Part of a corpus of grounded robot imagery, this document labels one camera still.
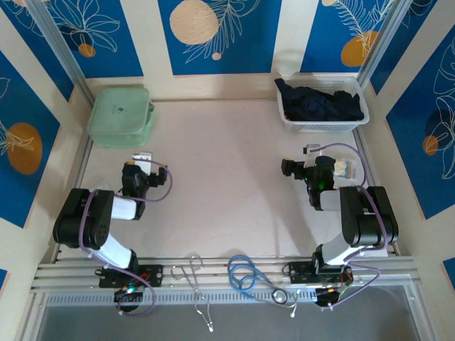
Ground white plastic mesh basket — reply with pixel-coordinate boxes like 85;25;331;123
274;75;370;133

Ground slotted grey cable duct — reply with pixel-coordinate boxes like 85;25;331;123
44;287;319;308

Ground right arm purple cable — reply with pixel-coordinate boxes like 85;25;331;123
318;142;389;310

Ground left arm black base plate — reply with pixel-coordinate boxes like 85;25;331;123
95;264;164;288

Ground navy blue t-shirt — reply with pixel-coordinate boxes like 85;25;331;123
275;78;356;121

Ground aluminium frame rail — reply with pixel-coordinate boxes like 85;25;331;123
30;257;417;294

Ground stethoscope with blue tubing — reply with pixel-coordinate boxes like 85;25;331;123
227;254;301;318

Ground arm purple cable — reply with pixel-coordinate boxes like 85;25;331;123
318;142;389;310
78;161;174;317

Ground aluminium side rail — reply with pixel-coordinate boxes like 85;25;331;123
353;127;401;256
53;141;94;264

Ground aluminium corner post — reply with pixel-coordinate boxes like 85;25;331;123
26;0;90;97
357;0;410;90

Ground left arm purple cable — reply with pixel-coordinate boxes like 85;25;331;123
78;161;174;317

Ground plastic packet with beige contents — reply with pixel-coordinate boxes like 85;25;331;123
335;155;358;180

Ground blue floral wall panel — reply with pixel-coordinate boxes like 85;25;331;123
369;0;439;96
0;6;75;103
300;0;397;74
385;33;455;220
45;0;145;79
158;0;284;76
0;49;61;228

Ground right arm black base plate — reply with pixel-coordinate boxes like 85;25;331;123
284;261;355;285

